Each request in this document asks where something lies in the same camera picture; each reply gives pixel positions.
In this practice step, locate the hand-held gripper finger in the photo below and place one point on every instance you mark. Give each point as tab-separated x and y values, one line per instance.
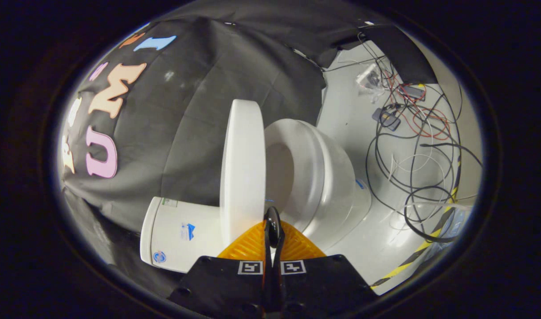
268	228
278	230

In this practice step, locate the white toilet lid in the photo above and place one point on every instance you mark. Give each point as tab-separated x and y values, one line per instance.
244	168

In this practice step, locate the white toilet seat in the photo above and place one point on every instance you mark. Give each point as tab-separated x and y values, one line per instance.
308	150

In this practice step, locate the black backdrop cloth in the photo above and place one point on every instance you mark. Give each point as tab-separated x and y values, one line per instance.
186	110

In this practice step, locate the yellow black floor tape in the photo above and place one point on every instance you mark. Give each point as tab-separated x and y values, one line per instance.
423	246

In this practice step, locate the small black device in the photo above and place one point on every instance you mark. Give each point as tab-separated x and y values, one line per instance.
386	118

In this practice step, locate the clear plastic bag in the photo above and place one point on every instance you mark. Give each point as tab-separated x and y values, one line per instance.
370	82

